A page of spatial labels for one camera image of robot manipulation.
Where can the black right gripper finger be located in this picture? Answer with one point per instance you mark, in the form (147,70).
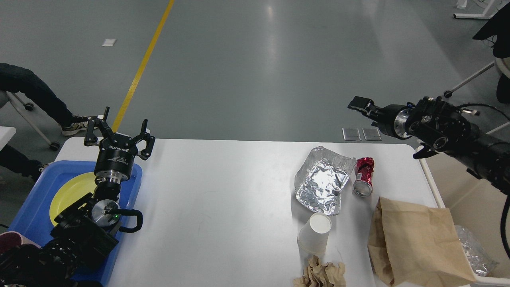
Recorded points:
(365,106)

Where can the blue plastic tray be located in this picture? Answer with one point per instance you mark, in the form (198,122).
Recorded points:
(33,220)

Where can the metal floor socket cover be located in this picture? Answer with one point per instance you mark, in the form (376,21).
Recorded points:
(367,134)

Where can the foil ball in bin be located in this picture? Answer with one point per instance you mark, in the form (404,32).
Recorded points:
(481,263)

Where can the brown paper bag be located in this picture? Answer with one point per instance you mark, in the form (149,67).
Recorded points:
(417,244)

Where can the aluminium foil sheet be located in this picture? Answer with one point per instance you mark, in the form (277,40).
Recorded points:
(321,179)

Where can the beige plastic waste bin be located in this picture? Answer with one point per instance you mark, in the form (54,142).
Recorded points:
(474,204)

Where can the white desk corner left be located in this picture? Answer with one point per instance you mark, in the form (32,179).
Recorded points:
(6,133)

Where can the seated person beige sweater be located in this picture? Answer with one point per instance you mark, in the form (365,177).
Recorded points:
(18,79)

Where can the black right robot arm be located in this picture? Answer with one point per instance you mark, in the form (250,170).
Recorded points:
(442,128)

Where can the white paper cup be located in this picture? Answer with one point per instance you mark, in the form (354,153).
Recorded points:
(313,236)

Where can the crumpled brown paper ball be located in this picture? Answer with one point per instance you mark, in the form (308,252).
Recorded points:
(317,274)

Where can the pink mug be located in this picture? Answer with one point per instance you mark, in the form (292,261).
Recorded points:
(11,239)

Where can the crushed red soda can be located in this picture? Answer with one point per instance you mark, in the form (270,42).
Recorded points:
(363,171)

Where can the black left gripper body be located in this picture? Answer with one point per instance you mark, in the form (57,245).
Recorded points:
(115,160)

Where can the yellow plastic plate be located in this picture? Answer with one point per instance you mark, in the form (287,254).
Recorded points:
(70,192)

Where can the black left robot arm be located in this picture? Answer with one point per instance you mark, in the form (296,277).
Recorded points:
(85,230)

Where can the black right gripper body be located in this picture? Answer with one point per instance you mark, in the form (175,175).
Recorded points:
(391,120)

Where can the white chair with black jacket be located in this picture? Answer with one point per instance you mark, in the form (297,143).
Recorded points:
(498,27)

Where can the white table leg base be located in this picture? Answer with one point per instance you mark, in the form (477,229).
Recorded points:
(489,8)

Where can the grey office chair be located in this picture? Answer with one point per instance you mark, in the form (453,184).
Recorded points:
(23,109)

